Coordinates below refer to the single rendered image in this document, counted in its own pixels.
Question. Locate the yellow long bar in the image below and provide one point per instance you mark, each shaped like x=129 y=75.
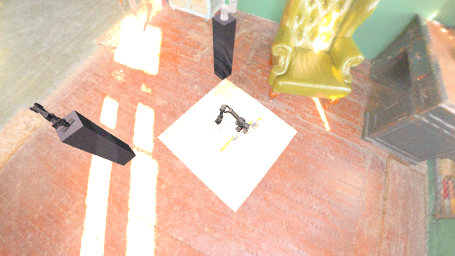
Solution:
x=234 y=137

